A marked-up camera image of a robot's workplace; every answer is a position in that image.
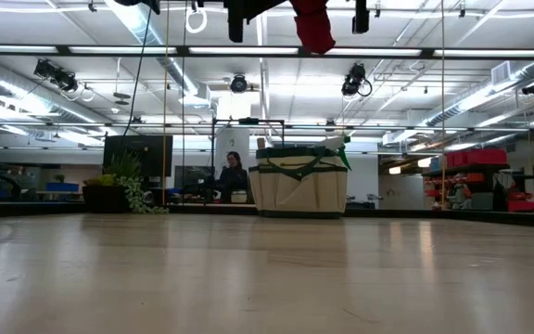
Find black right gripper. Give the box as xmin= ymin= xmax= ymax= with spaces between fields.
xmin=351 ymin=0 xmax=372 ymax=35

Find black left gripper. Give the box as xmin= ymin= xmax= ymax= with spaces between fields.
xmin=226 ymin=0 xmax=289 ymax=45

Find beige green gardening bag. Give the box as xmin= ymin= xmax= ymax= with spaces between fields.
xmin=248 ymin=146 xmax=350 ymax=220

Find person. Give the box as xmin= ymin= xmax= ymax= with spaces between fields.
xmin=214 ymin=150 xmax=250 ymax=205

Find large black monitor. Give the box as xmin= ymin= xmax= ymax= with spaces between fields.
xmin=102 ymin=134 xmax=174 ymax=178

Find small dark monitor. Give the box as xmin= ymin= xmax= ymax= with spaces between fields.
xmin=173 ymin=164 xmax=216 ymax=190

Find metal shelf red bins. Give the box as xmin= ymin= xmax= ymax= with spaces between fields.
xmin=422 ymin=147 xmax=512 ymax=212

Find black double ceiling fixture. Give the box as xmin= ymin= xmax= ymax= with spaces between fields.
xmin=32 ymin=58 xmax=80 ymax=93

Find potted plants black planter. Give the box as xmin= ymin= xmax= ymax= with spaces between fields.
xmin=81 ymin=148 xmax=171 ymax=216

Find red bin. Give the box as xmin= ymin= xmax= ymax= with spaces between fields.
xmin=506 ymin=199 xmax=534 ymax=214

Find blue bin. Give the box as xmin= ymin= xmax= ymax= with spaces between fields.
xmin=44 ymin=181 xmax=81 ymax=193

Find white looped cable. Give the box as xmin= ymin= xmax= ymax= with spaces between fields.
xmin=184 ymin=0 xmax=209 ymax=35

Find black camera with cable loop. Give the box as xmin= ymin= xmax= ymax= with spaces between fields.
xmin=340 ymin=62 xmax=374 ymax=98

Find round black ceiling camera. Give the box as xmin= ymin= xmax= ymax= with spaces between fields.
xmin=229 ymin=73 xmax=249 ymax=95

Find black metal gantry frame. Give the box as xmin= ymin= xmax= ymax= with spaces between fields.
xmin=210 ymin=117 xmax=286 ymax=206

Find black hanging cable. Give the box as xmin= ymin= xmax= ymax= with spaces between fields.
xmin=121 ymin=8 xmax=156 ymax=138

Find yellow extension cable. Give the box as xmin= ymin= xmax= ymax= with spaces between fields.
xmin=439 ymin=0 xmax=447 ymax=210

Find silver ventilation duct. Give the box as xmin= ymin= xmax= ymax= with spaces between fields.
xmin=426 ymin=58 xmax=534 ymax=128
xmin=0 ymin=64 xmax=106 ymax=125

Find yellow hanging cable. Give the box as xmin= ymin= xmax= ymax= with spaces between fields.
xmin=160 ymin=0 xmax=171 ymax=206

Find black aluminium rig frame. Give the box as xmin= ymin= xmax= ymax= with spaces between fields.
xmin=0 ymin=44 xmax=534 ymax=229

